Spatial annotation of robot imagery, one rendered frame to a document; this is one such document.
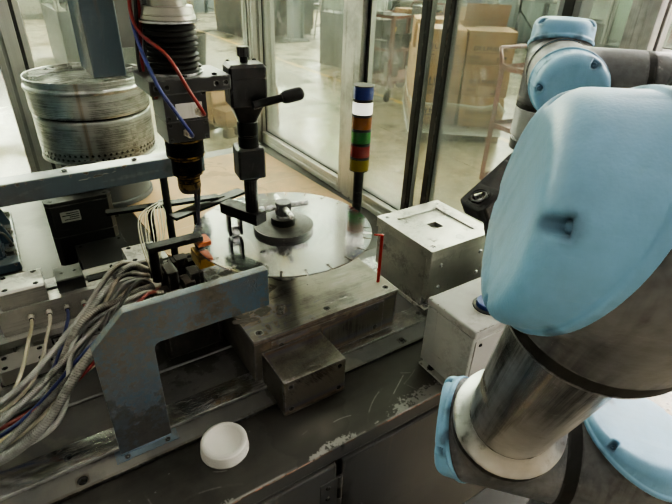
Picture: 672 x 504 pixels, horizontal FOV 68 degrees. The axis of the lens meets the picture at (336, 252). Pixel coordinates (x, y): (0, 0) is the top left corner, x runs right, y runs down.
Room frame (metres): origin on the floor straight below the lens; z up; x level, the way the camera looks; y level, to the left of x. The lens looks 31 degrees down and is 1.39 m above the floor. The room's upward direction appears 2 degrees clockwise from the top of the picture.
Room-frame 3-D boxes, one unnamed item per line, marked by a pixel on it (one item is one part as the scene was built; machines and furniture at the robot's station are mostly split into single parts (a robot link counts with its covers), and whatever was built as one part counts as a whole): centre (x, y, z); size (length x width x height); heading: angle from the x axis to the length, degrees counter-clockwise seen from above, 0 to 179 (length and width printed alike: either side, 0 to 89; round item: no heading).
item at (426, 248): (0.96, -0.21, 0.82); 0.18 x 0.18 x 0.15; 34
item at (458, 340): (0.72, -0.31, 0.82); 0.28 x 0.11 x 0.15; 124
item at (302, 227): (0.82, 0.10, 0.96); 0.11 x 0.11 x 0.03
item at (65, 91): (1.36, 0.68, 0.93); 0.31 x 0.31 x 0.36
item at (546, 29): (0.68, -0.27, 1.28); 0.09 x 0.08 x 0.11; 166
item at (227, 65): (0.76, 0.14, 1.17); 0.06 x 0.05 x 0.20; 115
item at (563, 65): (0.58, -0.27, 1.28); 0.11 x 0.11 x 0.08; 76
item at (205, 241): (0.71, 0.26, 0.95); 0.10 x 0.03 x 0.07; 124
